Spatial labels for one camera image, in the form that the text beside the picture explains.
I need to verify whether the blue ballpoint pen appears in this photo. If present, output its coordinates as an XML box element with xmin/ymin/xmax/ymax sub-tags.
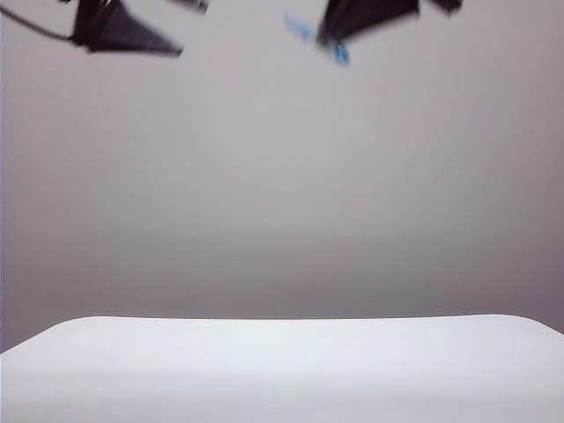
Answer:
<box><xmin>284</xmin><ymin>12</ymin><xmax>352</xmax><ymax>65</ymax></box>

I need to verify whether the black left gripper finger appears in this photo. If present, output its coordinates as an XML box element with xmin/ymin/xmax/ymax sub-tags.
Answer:
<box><xmin>70</xmin><ymin>0</ymin><xmax>184</xmax><ymax>49</ymax></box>
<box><xmin>70</xmin><ymin>37</ymin><xmax>183</xmax><ymax>57</ymax></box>

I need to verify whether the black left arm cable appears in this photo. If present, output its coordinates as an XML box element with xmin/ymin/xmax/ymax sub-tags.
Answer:
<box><xmin>0</xmin><ymin>4</ymin><xmax>76</xmax><ymax>44</ymax></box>

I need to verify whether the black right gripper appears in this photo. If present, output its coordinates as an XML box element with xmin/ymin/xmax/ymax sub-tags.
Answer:
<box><xmin>315</xmin><ymin>0</ymin><xmax>464</xmax><ymax>47</ymax></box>

